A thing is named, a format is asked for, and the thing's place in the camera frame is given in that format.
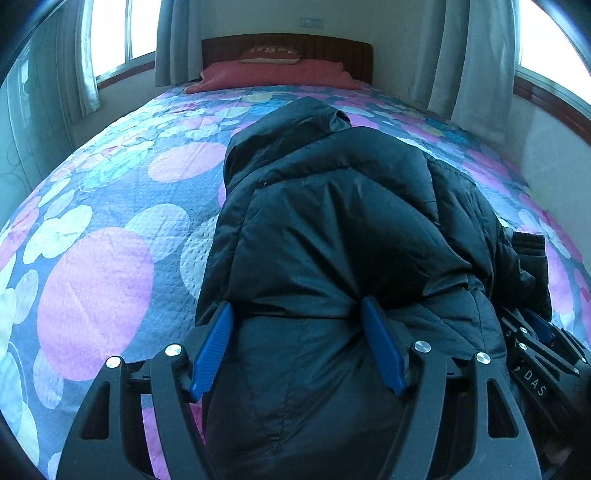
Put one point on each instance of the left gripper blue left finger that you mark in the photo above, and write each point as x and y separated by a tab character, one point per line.
211	351

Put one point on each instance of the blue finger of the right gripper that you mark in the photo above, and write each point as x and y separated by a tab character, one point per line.
541	327

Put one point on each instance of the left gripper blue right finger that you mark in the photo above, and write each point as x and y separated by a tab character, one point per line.
389	359

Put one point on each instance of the black quilted puffer jacket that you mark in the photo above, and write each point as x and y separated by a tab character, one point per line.
318	215

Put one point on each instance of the colourful circle-pattern bedspread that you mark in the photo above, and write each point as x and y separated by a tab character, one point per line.
106	256

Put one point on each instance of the right window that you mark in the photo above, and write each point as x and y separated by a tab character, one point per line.
551	73

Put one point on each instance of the window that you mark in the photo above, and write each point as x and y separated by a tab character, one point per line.
122	36
551	73

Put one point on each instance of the white glass wardrobe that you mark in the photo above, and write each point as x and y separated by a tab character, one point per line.
34	137

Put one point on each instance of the red pillow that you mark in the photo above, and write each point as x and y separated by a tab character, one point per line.
311	72

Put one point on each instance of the small embroidered cushion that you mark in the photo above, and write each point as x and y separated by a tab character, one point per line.
270	54

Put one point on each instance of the grey curtain beside headboard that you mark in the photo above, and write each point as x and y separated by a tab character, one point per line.
178	53

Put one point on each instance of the left window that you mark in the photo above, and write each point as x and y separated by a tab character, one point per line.
122	36

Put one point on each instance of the grey curtain left of window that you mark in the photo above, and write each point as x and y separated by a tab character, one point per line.
75	76

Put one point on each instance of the grey curtain right wall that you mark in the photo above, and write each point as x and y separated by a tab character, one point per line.
466	62

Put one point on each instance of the white wall socket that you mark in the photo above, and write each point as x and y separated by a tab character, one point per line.
311	22

